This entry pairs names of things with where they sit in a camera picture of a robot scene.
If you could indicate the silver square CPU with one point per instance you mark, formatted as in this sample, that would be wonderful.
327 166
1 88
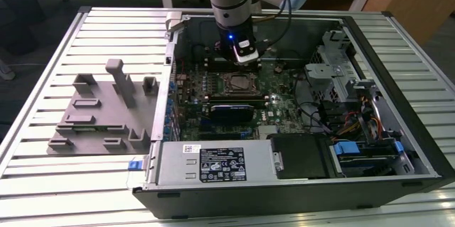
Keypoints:
241 82

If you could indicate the black CPU socket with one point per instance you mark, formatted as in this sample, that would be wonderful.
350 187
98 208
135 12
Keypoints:
225 85

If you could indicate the black RAM slot bank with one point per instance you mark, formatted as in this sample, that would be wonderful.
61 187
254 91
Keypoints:
234 100
221 66

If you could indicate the black graphics card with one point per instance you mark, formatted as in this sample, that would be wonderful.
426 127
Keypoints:
231 115

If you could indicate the silver metal drive cage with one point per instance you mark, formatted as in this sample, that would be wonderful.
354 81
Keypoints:
323 72

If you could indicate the green motherboard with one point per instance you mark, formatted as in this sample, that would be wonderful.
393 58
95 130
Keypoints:
285 116

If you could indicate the silver chipset heat sink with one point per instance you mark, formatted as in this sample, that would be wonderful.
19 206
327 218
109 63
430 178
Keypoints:
269 130

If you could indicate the gray parts rack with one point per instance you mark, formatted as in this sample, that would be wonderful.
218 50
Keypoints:
118 120

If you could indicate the black plastic cover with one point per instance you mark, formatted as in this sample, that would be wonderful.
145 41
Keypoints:
298 155

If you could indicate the green RAM stick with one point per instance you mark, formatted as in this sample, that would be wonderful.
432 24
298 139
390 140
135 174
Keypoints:
89 129

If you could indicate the silver power supply with label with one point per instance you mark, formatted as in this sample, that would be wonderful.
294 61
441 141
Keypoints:
174 168

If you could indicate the hard disk in blue carrier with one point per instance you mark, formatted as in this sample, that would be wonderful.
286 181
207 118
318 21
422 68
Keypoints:
346 148

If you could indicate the blue case latch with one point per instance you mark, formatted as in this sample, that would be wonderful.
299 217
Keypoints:
135 165

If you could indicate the black open PC case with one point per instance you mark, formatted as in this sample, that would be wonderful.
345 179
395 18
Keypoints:
249 203

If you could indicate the white wrist camera black face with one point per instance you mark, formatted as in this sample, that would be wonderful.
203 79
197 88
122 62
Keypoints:
247 59

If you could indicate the gray plastic bracket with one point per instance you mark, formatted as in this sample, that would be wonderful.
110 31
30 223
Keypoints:
362 85
334 37

